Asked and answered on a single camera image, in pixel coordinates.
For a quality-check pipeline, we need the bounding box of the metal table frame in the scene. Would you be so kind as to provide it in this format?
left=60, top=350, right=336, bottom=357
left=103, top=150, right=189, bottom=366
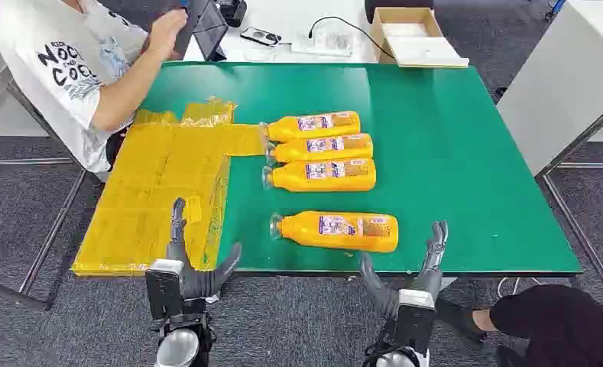
left=0, top=80, right=88, bottom=311
left=536, top=96, right=603, bottom=306

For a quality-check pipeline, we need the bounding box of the open cardboard box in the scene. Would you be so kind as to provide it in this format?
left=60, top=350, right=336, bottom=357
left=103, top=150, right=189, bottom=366
left=370, top=6, right=444, bottom=65

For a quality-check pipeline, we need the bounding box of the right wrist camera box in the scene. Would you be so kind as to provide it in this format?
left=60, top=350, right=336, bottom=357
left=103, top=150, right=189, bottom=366
left=392, top=289, right=437, bottom=352

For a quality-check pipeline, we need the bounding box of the black power cable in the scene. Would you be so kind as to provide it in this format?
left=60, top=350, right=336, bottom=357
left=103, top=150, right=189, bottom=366
left=308, top=15, right=397, bottom=61

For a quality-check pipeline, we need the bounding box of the white flat board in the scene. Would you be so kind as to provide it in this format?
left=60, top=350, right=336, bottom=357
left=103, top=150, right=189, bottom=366
left=384, top=35, right=471, bottom=70

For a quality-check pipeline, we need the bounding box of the white floor cable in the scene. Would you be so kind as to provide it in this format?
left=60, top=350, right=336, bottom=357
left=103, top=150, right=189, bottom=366
left=495, top=275, right=541, bottom=300

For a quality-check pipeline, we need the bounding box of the dark tablet on stand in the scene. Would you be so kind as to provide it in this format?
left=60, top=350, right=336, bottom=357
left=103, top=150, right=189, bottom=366
left=171, top=0, right=230, bottom=63

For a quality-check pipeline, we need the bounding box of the white power strip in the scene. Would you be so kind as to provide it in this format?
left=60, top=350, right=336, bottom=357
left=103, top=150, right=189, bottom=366
left=290, top=29, right=355, bottom=57

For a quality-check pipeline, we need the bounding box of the yellow sheet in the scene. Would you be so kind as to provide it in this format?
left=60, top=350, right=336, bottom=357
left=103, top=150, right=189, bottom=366
left=71, top=100, right=267, bottom=278

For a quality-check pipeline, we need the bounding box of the green table mat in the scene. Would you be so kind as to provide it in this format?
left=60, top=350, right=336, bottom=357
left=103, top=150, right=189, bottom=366
left=141, top=60, right=584, bottom=278

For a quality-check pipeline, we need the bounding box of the person's right hand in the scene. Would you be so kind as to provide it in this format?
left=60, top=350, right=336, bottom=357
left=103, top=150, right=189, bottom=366
left=146, top=7, right=189, bottom=55

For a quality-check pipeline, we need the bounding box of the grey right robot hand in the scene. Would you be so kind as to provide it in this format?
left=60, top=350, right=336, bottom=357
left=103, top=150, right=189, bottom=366
left=358, top=220, right=450, bottom=320

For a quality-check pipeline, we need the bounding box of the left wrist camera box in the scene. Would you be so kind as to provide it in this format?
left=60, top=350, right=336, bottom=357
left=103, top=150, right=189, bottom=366
left=144, top=258, right=185, bottom=321

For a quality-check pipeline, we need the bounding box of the black device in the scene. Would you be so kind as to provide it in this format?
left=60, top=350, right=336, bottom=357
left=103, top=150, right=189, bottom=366
left=216, top=0, right=248, bottom=28

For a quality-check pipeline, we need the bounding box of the orange drink bottle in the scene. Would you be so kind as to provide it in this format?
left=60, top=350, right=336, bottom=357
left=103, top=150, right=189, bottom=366
left=261, top=158, right=378, bottom=193
left=265, top=133, right=374, bottom=164
left=269, top=210, right=400, bottom=255
left=266, top=110, right=361, bottom=143

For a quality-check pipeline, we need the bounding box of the white side table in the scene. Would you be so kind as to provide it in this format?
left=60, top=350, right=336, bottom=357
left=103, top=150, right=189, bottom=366
left=497, top=0, right=603, bottom=177

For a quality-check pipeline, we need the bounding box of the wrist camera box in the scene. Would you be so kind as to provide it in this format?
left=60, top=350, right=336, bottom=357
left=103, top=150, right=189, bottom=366
left=392, top=289, right=437, bottom=352
left=144, top=258, right=185, bottom=321

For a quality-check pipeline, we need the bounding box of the person in black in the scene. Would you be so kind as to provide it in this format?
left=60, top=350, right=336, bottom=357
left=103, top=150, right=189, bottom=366
left=434, top=284, right=603, bottom=367

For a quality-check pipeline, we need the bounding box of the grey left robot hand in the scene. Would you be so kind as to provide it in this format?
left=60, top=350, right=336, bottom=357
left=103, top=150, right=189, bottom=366
left=166, top=196, right=243, bottom=300

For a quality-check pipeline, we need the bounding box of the black smartphone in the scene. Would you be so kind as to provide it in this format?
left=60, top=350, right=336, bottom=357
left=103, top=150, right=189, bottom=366
left=239, top=26, right=284, bottom=47

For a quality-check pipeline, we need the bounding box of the seated person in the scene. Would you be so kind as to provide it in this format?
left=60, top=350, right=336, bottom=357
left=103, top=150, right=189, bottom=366
left=0, top=0, right=189, bottom=174

